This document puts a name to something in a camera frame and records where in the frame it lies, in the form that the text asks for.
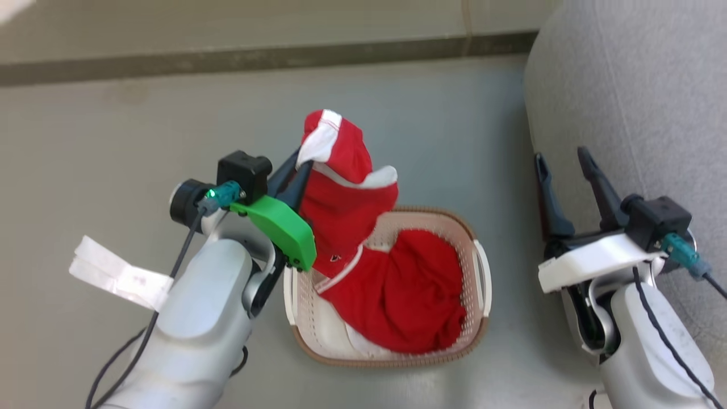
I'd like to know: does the dark baseboard strip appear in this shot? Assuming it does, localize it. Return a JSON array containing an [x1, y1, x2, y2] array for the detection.
[[0, 31, 539, 87]]

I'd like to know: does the grey fabric sofa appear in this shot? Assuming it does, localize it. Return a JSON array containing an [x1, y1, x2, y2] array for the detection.
[[524, 0, 727, 364]]

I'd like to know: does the thin black cable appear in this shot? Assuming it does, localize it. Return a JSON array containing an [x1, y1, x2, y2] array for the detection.
[[632, 266, 723, 409], [84, 328, 147, 409]]

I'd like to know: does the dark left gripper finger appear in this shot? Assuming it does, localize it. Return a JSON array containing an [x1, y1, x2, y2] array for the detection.
[[267, 148, 302, 198], [278, 161, 314, 220]]

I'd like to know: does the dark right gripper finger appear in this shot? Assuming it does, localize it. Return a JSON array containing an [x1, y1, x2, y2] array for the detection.
[[534, 153, 576, 240], [578, 147, 626, 231]]

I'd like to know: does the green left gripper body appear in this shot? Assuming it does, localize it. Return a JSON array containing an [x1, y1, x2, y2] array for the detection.
[[230, 195, 317, 271]]

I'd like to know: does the white tape label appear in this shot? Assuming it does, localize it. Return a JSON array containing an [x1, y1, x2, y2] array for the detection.
[[69, 236, 174, 311]]

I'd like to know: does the white perforated laundry basket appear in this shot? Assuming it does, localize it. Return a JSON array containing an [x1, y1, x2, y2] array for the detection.
[[283, 206, 492, 368]]

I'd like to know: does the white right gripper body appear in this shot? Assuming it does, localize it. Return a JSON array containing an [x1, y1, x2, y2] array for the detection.
[[538, 227, 666, 294]]

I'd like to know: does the black cable with teal plug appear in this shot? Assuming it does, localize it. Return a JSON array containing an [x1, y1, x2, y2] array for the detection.
[[85, 181, 245, 409], [662, 233, 727, 299]]

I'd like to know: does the red white clothing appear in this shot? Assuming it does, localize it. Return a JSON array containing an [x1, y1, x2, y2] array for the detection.
[[295, 109, 467, 354]]

